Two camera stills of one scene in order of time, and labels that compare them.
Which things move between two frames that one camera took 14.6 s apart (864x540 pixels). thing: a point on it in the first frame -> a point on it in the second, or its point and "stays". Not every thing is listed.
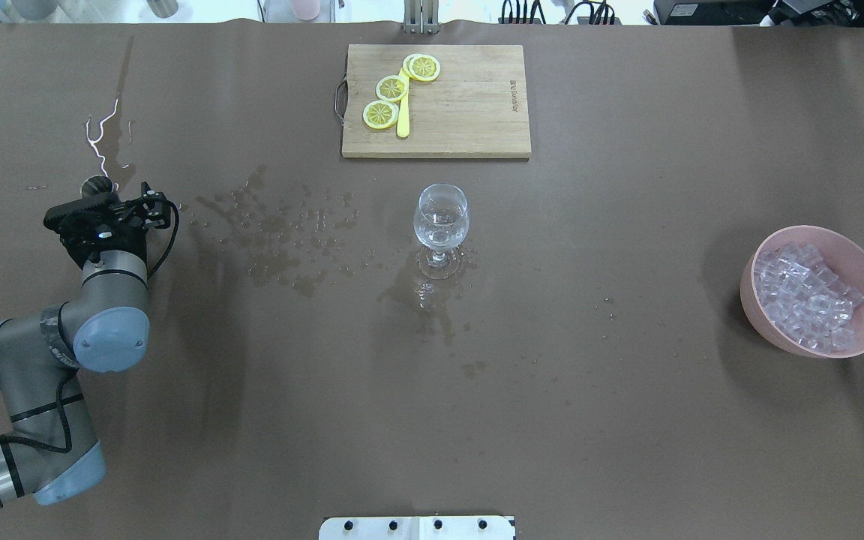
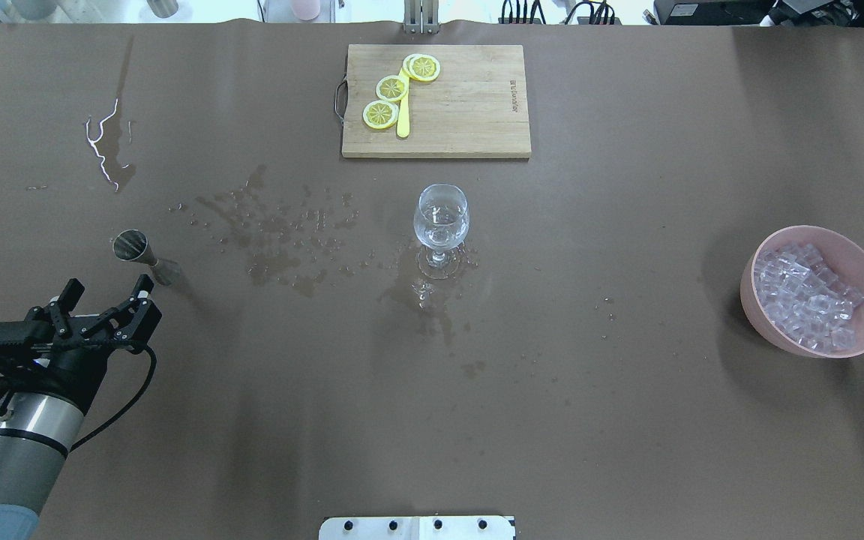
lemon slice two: x=391 y=88 stays
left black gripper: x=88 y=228 -> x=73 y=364
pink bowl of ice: x=814 y=291 stays
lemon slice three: x=380 y=115 stays
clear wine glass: x=442 y=222 stays
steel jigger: x=96 y=186 -> x=132 y=244
